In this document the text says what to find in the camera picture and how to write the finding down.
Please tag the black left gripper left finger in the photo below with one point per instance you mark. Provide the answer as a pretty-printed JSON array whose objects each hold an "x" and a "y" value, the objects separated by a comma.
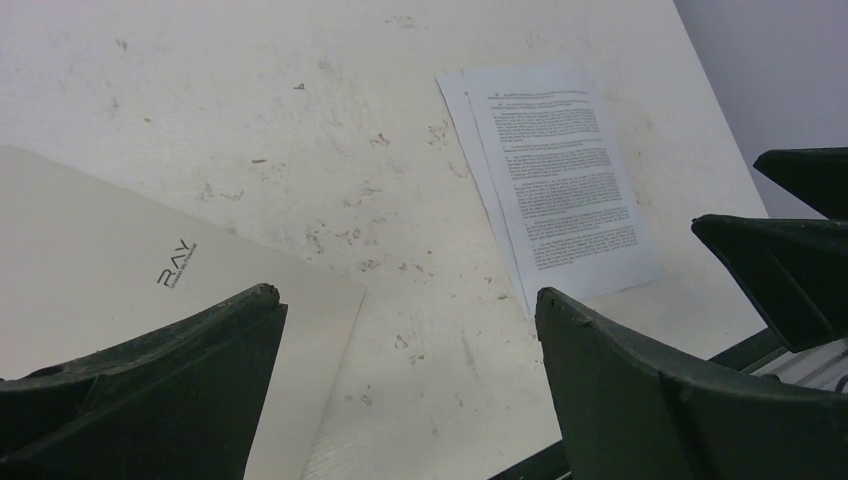
[{"x": 180, "y": 402}]

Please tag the printed paper sheet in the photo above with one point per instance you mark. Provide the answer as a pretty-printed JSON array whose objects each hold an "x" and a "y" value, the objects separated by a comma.
[{"x": 569, "y": 209}]

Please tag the white folder with black inside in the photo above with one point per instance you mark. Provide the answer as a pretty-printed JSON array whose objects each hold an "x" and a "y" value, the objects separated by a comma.
[{"x": 86, "y": 265}]

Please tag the aluminium frame rail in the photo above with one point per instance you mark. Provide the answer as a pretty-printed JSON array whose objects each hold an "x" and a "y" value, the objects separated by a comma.
[{"x": 823, "y": 367}]

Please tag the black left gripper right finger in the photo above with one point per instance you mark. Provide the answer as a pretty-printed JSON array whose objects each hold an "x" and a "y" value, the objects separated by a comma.
[{"x": 630, "y": 407}]

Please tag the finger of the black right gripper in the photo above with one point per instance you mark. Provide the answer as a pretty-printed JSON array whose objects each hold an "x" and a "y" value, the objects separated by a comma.
[
  {"x": 794, "y": 272},
  {"x": 816, "y": 176}
]

